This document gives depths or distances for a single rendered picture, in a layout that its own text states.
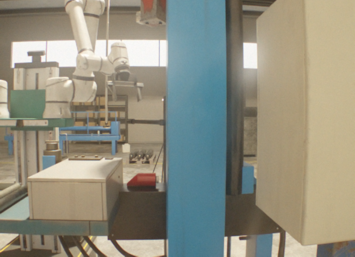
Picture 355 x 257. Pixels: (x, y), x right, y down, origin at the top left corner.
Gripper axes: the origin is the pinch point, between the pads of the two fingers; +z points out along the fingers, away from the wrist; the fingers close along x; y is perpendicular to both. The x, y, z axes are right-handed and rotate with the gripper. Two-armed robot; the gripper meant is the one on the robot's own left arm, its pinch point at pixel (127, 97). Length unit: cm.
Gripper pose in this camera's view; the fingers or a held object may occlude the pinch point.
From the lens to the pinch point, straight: 140.5
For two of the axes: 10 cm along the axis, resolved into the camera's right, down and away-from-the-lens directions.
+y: 4.9, -4.0, -7.7
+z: 2.3, 9.1, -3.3
